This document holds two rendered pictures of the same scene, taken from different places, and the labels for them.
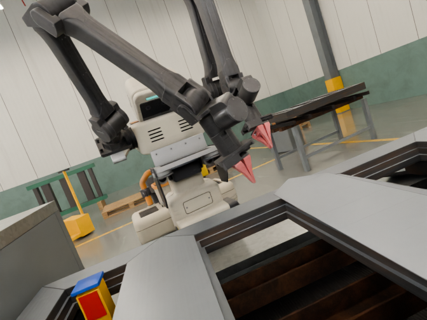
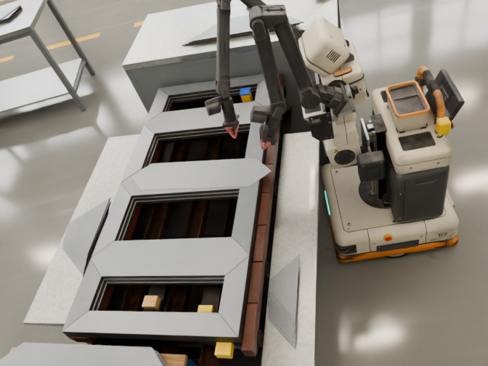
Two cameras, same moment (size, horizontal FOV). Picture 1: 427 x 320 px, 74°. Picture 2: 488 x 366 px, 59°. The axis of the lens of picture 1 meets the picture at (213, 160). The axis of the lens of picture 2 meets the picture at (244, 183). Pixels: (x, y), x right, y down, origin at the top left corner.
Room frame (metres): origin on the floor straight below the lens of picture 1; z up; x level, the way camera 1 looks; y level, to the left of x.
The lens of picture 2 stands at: (1.53, -1.46, 2.33)
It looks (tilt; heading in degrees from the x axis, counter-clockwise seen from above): 47 degrees down; 122
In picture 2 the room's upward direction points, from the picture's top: 21 degrees counter-clockwise
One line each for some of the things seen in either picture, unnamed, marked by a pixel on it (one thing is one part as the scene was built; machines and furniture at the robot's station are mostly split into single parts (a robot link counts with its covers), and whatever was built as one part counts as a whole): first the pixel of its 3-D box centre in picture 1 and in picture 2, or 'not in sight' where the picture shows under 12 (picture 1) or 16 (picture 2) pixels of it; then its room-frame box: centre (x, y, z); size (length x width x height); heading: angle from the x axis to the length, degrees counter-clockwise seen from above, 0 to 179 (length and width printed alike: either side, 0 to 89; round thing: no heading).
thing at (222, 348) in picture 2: not in sight; (224, 349); (0.91, -1.02, 0.79); 0.06 x 0.05 x 0.04; 9
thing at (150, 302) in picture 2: not in sight; (151, 303); (0.54, -0.90, 0.79); 0.06 x 0.05 x 0.04; 9
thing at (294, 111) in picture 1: (318, 127); not in sight; (4.55, -1.77, 0.45); 1.66 x 0.84 x 0.91; 110
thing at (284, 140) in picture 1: (284, 137); not in sight; (6.06, -1.59, 0.29); 0.62 x 0.43 x 0.57; 35
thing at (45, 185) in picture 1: (70, 195); not in sight; (7.19, 3.70, 0.58); 1.60 x 0.60 x 1.17; 104
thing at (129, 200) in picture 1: (131, 201); not in sight; (6.26, 2.04, 0.07); 1.20 x 0.80 x 0.14; 105
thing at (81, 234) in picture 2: not in sight; (81, 235); (-0.02, -0.61, 0.77); 0.45 x 0.20 x 0.04; 99
